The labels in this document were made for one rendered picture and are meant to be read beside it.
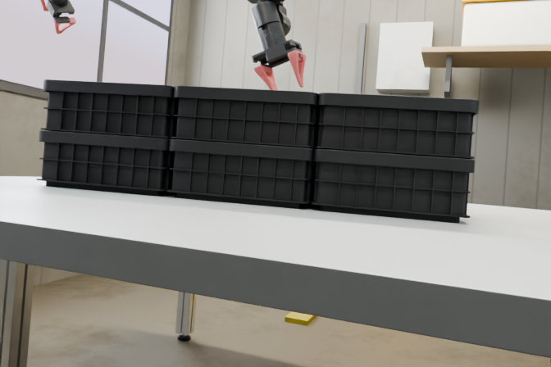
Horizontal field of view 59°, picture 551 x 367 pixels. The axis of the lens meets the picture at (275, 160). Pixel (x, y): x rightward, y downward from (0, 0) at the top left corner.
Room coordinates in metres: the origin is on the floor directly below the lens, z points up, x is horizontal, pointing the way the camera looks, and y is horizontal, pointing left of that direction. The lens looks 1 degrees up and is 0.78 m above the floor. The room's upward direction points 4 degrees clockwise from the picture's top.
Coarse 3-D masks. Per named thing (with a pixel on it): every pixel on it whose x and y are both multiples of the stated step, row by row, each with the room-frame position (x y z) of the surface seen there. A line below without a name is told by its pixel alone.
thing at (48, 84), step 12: (48, 84) 1.04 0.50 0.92; (60, 84) 1.03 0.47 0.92; (72, 84) 1.03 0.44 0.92; (84, 84) 1.02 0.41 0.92; (96, 84) 1.02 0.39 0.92; (108, 84) 1.01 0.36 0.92; (120, 84) 1.01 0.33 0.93; (132, 84) 1.01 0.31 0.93; (144, 84) 1.00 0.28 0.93; (156, 84) 1.00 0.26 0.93; (156, 96) 1.00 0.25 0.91; (168, 96) 1.00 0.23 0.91
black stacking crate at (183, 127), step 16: (192, 112) 0.99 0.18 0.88; (208, 112) 0.99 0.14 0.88; (224, 112) 0.98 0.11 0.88; (240, 112) 0.98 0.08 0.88; (256, 112) 0.97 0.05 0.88; (272, 112) 0.96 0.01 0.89; (288, 112) 0.96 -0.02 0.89; (304, 112) 0.95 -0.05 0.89; (176, 128) 1.00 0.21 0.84; (192, 128) 0.99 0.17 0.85; (208, 128) 0.99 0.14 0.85; (224, 128) 0.98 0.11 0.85; (240, 128) 0.97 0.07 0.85; (256, 128) 0.97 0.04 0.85; (272, 128) 0.96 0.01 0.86; (288, 128) 0.96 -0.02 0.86; (304, 128) 0.95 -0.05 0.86; (256, 144) 0.98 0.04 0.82; (272, 144) 0.95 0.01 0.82; (288, 144) 0.95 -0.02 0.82; (304, 144) 0.95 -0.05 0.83
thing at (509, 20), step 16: (464, 0) 2.83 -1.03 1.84; (480, 0) 2.80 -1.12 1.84; (496, 0) 2.77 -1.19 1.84; (512, 0) 2.75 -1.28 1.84; (528, 0) 2.73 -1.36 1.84; (544, 0) 2.69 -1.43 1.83; (464, 16) 2.84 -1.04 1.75; (480, 16) 2.80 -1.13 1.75; (496, 16) 2.77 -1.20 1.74; (512, 16) 2.74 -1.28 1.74; (528, 16) 2.71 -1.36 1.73; (544, 16) 2.68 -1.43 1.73; (464, 32) 2.84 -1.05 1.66; (480, 32) 2.80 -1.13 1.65; (496, 32) 2.77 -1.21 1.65; (512, 32) 2.74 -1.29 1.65; (528, 32) 2.71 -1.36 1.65; (544, 32) 2.68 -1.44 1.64
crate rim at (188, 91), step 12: (180, 96) 0.99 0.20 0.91; (192, 96) 0.98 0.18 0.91; (204, 96) 0.98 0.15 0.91; (216, 96) 0.97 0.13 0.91; (228, 96) 0.97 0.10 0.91; (240, 96) 0.96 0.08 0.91; (252, 96) 0.96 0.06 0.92; (264, 96) 0.96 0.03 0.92; (276, 96) 0.95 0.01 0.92; (288, 96) 0.95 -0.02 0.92; (300, 96) 0.94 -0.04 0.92; (312, 96) 0.94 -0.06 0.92
